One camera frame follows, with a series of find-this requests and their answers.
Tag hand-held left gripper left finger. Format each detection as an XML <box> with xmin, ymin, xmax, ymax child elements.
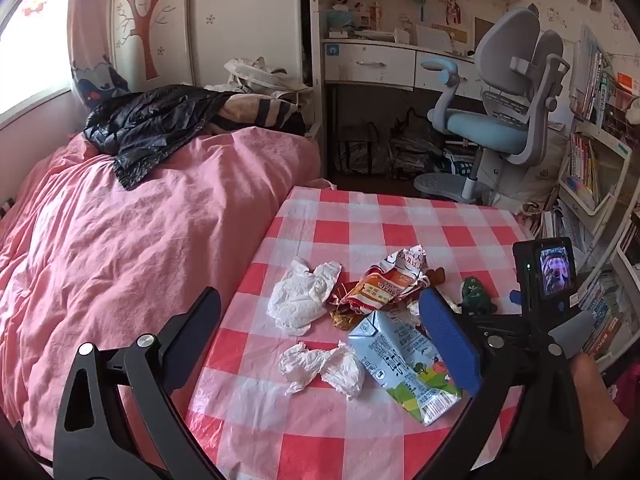
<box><xmin>52</xmin><ymin>286</ymin><xmax>224</xmax><ymax>480</ymax></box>

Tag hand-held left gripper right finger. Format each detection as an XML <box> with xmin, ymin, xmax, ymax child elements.
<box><xmin>415</xmin><ymin>289</ymin><xmax>596</xmax><ymax>480</ymax></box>

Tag green toy figure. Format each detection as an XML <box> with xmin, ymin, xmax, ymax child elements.
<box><xmin>460</xmin><ymin>276</ymin><xmax>498</xmax><ymax>317</ymax></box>

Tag blue drink carton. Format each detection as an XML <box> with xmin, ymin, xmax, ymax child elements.
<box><xmin>347</xmin><ymin>308</ymin><xmax>463</xmax><ymax>427</ymax></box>

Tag orange white snack wrapper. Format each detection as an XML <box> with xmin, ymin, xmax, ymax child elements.
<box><xmin>327</xmin><ymin>245</ymin><xmax>432</xmax><ymax>313</ymax></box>

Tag small white tissue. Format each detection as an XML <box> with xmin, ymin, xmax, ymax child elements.
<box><xmin>278</xmin><ymin>341</ymin><xmax>367</xmax><ymax>401</ymax></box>

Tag large white tissue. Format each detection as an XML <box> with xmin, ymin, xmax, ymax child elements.
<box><xmin>267</xmin><ymin>256</ymin><xmax>342</xmax><ymax>337</ymax></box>

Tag person's right forearm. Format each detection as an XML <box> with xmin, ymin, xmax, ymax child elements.
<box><xmin>570</xmin><ymin>354</ymin><xmax>632</xmax><ymax>472</ymax></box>

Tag cream tree print bag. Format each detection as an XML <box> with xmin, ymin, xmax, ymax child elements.
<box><xmin>495</xmin><ymin>132</ymin><xmax>571</xmax><ymax>211</ymax></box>

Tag stacks of books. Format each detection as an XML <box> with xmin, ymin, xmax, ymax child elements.
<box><xmin>545</xmin><ymin>40</ymin><xmax>640</xmax><ymax>361</ymax></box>

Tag pink blanket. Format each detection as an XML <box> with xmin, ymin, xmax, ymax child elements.
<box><xmin>0</xmin><ymin>127</ymin><xmax>323</xmax><ymax>466</ymax></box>

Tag white bookshelf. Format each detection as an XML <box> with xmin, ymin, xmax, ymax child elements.
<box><xmin>542</xmin><ymin>25</ymin><xmax>640</xmax><ymax>376</ymax></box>

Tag blue white package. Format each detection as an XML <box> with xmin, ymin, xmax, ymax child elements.
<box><xmin>442</xmin><ymin>150</ymin><xmax>473</xmax><ymax>177</ymax></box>

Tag grey blue office chair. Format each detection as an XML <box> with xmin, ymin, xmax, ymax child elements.
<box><xmin>414</xmin><ymin>4</ymin><xmax>572</xmax><ymax>206</ymax></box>

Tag red white checked tablecloth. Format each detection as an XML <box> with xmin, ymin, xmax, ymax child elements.
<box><xmin>185</xmin><ymin>185</ymin><xmax>538</xmax><ymax>480</ymax></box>

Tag black plastic bag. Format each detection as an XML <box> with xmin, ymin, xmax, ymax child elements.
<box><xmin>82</xmin><ymin>85</ymin><xmax>231</xmax><ymax>191</ymax></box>

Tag beige navy striped pillow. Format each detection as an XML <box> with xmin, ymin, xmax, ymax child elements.
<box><xmin>210</xmin><ymin>92</ymin><xmax>308</xmax><ymax>136</ymax></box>

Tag white tote bag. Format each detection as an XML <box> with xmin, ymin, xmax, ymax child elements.
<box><xmin>222</xmin><ymin>56</ymin><xmax>313</xmax><ymax>98</ymax></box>

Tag white desk with drawers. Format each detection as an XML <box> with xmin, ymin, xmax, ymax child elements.
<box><xmin>309</xmin><ymin>35</ymin><xmax>483</xmax><ymax>181</ymax></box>

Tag white wardrobe with tree print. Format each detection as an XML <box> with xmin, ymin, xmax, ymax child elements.
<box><xmin>107</xmin><ymin>0</ymin><xmax>306</xmax><ymax>91</ymax></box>

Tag window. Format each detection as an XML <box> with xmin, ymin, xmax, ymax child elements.
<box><xmin>0</xmin><ymin>0</ymin><xmax>76</xmax><ymax>116</ymax></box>

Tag pink printed curtain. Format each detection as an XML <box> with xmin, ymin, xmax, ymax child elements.
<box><xmin>67</xmin><ymin>0</ymin><xmax>131</xmax><ymax>111</ymax></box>

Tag clear bag with black handles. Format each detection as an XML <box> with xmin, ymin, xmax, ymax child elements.
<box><xmin>335</xmin><ymin>122</ymin><xmax>391</xmax><ymax>176</ymax></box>
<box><xmin>390</xmin><ymin>107</ymin><xmax>446</xmax><ymax>176</ymax></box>

